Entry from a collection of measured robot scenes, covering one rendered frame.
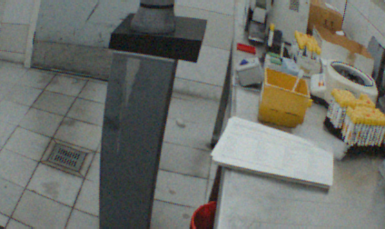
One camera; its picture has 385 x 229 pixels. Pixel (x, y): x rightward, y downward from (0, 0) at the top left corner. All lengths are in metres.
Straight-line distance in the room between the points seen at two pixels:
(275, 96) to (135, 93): 0.52
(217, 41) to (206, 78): 0.27
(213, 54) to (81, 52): 0.92
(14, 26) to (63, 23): 0.56
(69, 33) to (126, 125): 1.99
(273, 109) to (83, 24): 2.42
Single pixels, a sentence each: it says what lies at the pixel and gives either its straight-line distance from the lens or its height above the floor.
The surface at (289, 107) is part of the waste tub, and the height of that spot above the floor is 0.93.
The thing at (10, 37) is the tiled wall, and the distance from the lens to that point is 4.00.
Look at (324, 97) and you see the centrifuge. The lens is 1.64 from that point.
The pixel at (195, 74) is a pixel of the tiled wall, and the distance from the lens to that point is 3.66.
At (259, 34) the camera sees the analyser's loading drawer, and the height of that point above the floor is 0.92.
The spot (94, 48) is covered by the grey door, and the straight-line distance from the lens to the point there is 3.65.
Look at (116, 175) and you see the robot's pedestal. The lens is 1.88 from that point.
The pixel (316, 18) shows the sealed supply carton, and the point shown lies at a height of 0.98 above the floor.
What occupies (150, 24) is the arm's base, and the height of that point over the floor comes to 0.97.
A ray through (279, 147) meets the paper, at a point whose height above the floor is 0.89.
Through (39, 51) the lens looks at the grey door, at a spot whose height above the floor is 0.15.
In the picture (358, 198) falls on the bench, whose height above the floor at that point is 0.88.
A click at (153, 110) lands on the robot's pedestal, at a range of 1.74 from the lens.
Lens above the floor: 1.44
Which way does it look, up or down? 25 degrees down
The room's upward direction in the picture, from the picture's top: 12 degrees clockwise
